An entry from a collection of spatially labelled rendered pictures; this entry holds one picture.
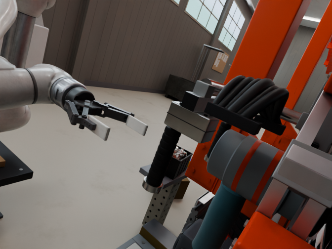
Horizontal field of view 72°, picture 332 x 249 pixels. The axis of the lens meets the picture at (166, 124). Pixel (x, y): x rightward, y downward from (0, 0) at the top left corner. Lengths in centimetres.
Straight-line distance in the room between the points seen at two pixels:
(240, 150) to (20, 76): 58
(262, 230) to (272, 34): 87
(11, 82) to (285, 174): 62
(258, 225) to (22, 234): 126
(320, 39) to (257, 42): 201
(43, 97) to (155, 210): 103
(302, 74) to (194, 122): 260
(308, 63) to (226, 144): 249
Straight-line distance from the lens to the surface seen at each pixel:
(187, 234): 103
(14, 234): 143
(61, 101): 68
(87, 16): 438
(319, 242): 51
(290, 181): 31
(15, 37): 123
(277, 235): 31
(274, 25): 107
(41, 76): 72
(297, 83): 296
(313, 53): 301
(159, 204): 148
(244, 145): 55
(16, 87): 69
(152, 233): 138
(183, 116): 43
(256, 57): 105
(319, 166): 32
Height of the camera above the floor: 102
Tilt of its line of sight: 15 degrees down
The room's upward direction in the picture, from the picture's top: 21 degrees clockwise
